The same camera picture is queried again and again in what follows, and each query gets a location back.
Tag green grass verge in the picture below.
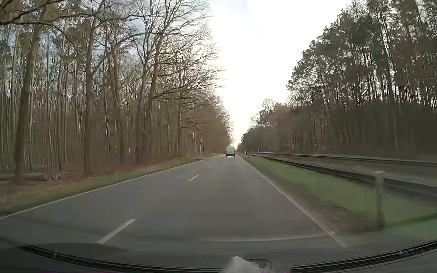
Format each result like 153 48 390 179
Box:
238 153 437 243

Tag grey asphalt road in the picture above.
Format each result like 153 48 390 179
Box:
0 154 346 266

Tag grass verge with leaves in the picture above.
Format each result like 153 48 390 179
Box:
0 153 221 222

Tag dark pine wood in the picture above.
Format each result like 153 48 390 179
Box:
237 0 437 159

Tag bare deciduous wood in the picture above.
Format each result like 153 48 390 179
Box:
0 0 233 198

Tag road markings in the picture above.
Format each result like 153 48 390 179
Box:
0 155 349 248

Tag car's own bonnet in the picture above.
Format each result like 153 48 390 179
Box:
0 227 437 273

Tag railway track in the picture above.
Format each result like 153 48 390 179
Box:
246 152 437 203

